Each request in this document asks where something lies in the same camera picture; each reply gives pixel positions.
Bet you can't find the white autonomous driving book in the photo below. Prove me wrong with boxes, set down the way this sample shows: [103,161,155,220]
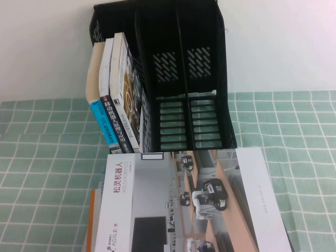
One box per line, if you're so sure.
[109,32,148,154]

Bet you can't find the black spine robotics book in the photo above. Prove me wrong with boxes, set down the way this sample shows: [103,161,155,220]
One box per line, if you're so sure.
[98,38,133,155]

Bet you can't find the blue spine paperback book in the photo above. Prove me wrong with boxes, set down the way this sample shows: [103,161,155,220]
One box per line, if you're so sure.
[86,41,118,148]

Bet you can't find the grey book under brochure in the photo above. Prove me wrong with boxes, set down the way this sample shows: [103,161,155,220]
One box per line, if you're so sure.
[93,180,106,226]

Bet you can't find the black plastic book holder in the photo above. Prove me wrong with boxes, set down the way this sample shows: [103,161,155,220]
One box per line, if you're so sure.
[88,0,241,155]

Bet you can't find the orange edged book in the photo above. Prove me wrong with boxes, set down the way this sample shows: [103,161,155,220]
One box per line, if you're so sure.
[80,189,97,252]

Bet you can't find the large white AgileX brochure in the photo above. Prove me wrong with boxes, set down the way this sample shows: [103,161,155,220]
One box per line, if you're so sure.
[93,147,291,252]

